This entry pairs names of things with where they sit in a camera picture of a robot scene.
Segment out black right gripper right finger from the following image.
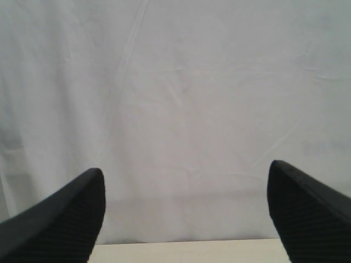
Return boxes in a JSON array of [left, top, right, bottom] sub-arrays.
[[267, 160, 350, 263]]

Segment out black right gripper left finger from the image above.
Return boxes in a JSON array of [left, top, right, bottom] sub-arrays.
[[1, 168, 105, 262]]

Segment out white backdrop curtain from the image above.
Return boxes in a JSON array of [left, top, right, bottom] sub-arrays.
[[1, 1, 350, 244]]

